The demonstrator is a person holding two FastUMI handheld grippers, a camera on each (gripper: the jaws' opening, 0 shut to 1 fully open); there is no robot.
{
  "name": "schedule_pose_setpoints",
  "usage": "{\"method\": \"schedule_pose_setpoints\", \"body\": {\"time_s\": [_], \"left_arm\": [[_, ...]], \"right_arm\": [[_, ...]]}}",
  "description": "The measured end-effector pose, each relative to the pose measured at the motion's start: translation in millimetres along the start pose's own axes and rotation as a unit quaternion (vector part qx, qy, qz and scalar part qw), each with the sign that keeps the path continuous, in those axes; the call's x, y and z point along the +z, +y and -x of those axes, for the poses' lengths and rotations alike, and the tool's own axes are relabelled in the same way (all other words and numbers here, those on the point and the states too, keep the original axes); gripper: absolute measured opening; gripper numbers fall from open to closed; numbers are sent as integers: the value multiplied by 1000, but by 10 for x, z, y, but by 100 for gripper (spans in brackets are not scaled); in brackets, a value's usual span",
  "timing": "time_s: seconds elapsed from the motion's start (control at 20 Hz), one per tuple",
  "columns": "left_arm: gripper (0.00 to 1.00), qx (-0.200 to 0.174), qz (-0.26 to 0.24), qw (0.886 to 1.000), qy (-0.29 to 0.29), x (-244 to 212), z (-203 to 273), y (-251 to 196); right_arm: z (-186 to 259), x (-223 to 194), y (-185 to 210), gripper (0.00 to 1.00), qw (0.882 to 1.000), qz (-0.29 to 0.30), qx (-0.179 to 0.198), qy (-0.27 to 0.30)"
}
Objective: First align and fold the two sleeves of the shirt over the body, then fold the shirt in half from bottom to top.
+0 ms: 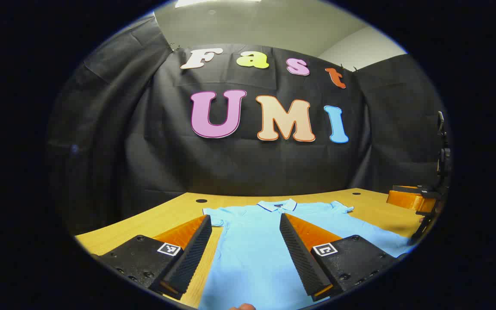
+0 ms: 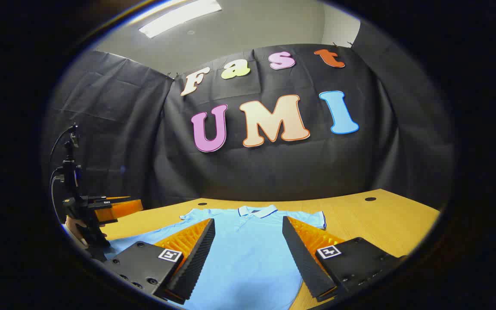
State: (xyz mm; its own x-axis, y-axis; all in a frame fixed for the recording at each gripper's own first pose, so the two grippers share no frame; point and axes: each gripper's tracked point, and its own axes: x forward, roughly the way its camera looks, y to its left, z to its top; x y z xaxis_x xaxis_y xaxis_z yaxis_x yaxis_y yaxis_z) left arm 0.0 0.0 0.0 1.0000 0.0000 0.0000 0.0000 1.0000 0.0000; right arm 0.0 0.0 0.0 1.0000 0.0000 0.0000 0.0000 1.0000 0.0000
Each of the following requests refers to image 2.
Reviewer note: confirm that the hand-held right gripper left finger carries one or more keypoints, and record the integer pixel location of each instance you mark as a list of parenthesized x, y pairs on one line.
[(196, 258)]

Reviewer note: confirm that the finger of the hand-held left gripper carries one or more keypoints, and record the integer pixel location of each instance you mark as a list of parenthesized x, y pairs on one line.
[(121, 209), (101, 199)]

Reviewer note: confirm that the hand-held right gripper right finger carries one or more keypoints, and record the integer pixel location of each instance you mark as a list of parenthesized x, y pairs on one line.
[(304, 262)]

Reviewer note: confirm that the light blue T-shirt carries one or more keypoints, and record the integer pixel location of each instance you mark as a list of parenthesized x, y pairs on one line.
[(248, 258)]

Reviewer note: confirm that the black backdrop cloth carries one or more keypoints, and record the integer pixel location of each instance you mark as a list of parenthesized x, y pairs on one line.
[(274, 168)]

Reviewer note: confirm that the ceiling light panel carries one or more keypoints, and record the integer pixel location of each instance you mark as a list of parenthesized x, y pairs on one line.
[(179, 17)]

